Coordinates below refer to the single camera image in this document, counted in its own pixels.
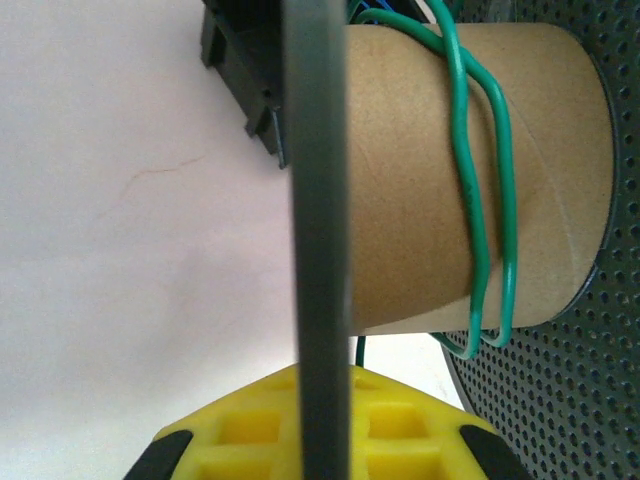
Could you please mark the black spool with cardboard core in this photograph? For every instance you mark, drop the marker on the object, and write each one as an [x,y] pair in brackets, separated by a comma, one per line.
[400,190]

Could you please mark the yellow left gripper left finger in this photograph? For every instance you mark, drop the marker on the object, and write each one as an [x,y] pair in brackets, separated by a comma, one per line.
[240,440]

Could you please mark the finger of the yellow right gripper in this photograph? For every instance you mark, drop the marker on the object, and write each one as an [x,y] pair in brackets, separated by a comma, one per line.
[280,140]

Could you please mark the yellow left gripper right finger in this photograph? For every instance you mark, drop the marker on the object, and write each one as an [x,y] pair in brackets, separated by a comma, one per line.
[410,440]

